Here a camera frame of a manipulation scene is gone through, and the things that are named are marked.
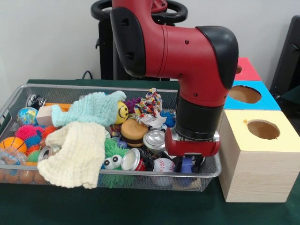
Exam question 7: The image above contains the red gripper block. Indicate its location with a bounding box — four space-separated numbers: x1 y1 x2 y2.
164 127 221 173

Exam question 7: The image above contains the colourful braided rope toy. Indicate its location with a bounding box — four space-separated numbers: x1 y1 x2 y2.
134 88 163 127

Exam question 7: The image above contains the mint green knitted cloth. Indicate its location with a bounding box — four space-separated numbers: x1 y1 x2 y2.
51 91 127 127

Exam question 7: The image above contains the cream knitted cloth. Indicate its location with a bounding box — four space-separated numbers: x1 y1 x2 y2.
37 122 108 189

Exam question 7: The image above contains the dark green table cloth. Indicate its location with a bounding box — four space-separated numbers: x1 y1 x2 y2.
0 79 300 225

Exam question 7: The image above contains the toy burger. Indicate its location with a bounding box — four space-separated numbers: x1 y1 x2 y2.
120 119 149 148

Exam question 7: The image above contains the white toy baseball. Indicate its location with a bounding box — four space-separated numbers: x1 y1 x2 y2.
153 158 176 187

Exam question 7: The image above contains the open silver can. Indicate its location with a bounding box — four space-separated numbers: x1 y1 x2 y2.
143 130 167 156

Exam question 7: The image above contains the wooden box with three holes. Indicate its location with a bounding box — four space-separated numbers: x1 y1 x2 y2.
218 57 300 203

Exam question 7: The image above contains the green spiky ball with eyes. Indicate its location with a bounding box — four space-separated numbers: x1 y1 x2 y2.
102 138 136 187

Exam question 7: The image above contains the yellow smiley ball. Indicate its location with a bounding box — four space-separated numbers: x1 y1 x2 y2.
115 101 129 125

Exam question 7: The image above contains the orange toy basketball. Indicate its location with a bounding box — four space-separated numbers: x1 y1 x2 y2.
0 137 27 154

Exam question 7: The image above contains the shallow clear mesh bin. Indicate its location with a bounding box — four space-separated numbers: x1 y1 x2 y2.
0 84 222 192

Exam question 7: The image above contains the small globe ball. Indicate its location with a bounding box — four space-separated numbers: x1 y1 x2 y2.
17 107 39 126

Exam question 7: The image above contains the red crushed can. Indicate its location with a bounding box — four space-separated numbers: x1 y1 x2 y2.
121 148 154 172

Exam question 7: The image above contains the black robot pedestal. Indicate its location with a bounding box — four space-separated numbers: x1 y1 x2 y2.
90 0 188 81

